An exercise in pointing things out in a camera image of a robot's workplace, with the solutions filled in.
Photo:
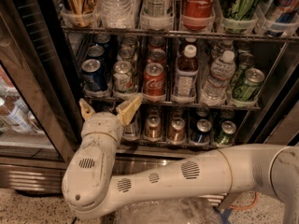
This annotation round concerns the white green soda can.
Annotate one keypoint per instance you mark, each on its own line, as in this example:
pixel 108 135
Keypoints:
pixel 126 54
pixel 130 41
pixel 123 77

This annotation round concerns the white green front soda can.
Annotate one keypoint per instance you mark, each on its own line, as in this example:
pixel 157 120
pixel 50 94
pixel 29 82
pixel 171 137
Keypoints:
pixel 123 77

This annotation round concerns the red coke can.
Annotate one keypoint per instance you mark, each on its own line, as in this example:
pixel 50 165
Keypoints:
pixel 156 42
pixel 156 56
pixel 154 82

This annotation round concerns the bottom shelf small brown bottle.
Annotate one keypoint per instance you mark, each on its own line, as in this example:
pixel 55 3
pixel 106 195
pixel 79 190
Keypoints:
pixel 131 130

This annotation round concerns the bottle behind glass door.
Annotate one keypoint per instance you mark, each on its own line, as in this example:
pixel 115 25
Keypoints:
pixel 14 116

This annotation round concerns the white green rear soda can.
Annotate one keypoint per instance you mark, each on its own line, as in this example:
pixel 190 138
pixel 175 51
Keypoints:
pixel 130 41

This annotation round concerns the top shelf gold can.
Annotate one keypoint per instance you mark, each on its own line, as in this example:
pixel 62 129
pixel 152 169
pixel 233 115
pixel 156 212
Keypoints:
pixel 81 11

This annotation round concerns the blue rear pepsi can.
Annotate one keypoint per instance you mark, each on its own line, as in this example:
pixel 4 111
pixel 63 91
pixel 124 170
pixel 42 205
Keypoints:
pixel 103 40

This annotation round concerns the bottom shelf blue can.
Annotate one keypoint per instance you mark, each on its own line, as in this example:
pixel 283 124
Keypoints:
pixel 201 133

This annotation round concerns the brown tea bottle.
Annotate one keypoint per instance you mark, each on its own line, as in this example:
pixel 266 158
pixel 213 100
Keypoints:
pixel 186 76
pixel 183 42

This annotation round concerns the shelf copper can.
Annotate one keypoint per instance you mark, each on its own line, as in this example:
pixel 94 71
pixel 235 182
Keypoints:
pixel 153 127
pixel 176 131

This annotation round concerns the front brown tea bottle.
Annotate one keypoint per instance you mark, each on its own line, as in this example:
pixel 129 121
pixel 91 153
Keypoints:
pixel 186 76

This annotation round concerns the blue pepsi can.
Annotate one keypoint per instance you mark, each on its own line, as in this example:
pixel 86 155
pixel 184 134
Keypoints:
pixel 93 74
pixel 96 52
pixel 103 40

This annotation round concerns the top shelf white label bottle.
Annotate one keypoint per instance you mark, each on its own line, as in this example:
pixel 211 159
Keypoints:
pixel 158 9

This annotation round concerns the bottom shelf copper can right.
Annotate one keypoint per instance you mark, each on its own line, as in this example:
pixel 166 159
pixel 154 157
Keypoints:
pixel 176 131

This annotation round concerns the rear clear water bottle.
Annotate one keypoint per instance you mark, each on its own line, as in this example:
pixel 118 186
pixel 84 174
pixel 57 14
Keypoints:
pixel 221 47

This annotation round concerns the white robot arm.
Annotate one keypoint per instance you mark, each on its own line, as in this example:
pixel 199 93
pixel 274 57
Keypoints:
pixel 91 190

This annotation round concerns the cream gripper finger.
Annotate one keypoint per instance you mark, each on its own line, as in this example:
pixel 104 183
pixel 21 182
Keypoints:
pixel 86 110
pixel 127 109

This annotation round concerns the red rear coke can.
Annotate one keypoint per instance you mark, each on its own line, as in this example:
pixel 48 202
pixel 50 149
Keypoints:
pixel 156 42

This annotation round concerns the tall green energy can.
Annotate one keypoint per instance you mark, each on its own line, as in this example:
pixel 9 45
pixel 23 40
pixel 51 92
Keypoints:
pixel 239 15

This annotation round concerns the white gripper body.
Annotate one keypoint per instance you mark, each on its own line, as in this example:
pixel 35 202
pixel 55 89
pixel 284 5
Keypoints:
pixel 104 122

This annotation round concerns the bottom shelf green can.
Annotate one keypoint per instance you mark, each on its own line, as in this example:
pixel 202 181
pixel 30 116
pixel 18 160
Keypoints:
pixel 225 134

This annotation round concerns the stainless steel glass-door fridge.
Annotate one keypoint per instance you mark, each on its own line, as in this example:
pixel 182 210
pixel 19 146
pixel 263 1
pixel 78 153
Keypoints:
pixel 41 53

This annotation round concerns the front clear water bottle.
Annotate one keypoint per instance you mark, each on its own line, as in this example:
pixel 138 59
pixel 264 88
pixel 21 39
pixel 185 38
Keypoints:
pixel 217 80

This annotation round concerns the rear brown tea bottle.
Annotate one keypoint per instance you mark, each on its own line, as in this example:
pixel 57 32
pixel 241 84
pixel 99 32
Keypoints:
pixel 183 42

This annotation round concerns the red front coke can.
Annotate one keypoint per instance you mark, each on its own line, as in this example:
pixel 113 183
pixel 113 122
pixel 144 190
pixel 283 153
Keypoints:
pixel 154 82

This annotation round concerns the blue silver red bull can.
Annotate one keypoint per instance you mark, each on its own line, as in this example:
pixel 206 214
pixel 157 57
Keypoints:
pixel 280 11

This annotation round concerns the top shelf clear water bottle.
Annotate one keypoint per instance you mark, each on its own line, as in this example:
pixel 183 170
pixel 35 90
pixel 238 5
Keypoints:
pixel 117 14

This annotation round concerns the bottom shelf copper can left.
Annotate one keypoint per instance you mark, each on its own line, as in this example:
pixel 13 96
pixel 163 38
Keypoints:
pixel 153 127

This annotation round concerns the blue front pepsi can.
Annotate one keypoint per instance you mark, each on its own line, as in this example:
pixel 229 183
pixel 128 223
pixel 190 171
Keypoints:
pixel 93 74

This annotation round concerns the large red coca-cola bottle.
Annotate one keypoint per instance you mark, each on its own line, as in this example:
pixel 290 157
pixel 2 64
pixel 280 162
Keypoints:
pixel 194 11

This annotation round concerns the crumpled clear plastic bag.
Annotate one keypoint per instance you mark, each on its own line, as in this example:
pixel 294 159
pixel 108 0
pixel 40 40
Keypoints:
pixel 173 211

